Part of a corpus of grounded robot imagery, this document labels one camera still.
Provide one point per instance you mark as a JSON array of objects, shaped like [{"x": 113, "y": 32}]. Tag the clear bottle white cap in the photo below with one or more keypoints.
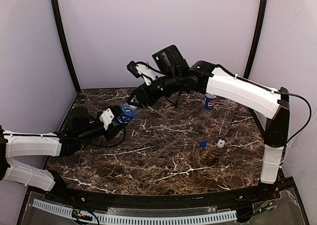
[{"x": 226, "y": 115}]

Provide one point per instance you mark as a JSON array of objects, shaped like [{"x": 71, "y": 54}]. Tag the white slotted cable duct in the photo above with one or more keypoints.
[{"x": 122, "y": 216}]

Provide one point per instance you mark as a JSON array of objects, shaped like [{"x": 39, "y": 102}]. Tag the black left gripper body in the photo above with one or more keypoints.
[{"x": 112, "y": 127}]

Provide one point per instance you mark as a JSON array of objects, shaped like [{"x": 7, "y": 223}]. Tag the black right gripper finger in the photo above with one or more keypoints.
[
  {"x": 140, "y": 105},
  {"x": 133, "y": 99}
]

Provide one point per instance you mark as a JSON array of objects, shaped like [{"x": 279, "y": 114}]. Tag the left black frame post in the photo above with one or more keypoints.
[{"x": 64, "y": 45}]

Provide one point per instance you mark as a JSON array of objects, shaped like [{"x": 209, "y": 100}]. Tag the right black frame post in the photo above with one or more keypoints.
[{"x": 256, "y": 38}]

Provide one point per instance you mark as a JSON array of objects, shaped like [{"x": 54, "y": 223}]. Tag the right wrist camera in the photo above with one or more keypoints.
[{"x": 142, "y": 70}]

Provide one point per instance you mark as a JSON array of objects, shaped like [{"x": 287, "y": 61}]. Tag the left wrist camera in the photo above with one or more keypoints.
[{"x": 107, "y": 116}]

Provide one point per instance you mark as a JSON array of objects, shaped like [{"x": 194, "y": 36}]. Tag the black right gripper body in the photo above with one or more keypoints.
[{"x": 144, "y": 96}]

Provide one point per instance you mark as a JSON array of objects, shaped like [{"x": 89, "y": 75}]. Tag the tall bottle blue cap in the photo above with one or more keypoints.
[{"x": 209, "y": 101}]

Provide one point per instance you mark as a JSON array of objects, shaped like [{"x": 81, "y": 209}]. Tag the short bottle blue label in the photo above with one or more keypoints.
[{"x": 124, "y": 114}]

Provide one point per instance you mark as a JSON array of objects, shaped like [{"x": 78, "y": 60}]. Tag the black frame post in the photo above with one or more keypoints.
[
  {"x": 64, "y": 45},
  {"x": 256, "y": 38}
]

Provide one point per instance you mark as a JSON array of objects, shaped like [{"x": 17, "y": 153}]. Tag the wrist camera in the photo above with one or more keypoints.
[
  {"x": 107, "y": 116},
  {"x": 142, "y": 70}
]

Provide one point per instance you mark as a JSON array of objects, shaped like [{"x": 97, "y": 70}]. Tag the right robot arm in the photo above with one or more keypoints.
[{"x": 175, "y": 75}]

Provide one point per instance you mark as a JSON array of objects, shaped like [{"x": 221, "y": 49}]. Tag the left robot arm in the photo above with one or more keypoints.
[{"x": 80, "y": 128}]

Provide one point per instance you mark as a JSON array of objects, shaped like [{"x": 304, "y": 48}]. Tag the black front table rail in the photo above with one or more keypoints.
[{"x": 233, "y": 199}]

